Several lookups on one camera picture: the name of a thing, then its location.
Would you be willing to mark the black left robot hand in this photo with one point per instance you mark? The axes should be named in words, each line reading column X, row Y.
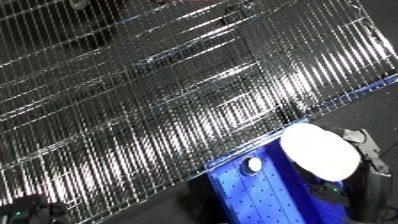
column 29, row 210

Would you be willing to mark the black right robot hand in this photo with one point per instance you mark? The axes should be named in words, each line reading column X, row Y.
column 372, row 166

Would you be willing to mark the white paper cup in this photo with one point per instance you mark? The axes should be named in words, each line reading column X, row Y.
column 320, row 151

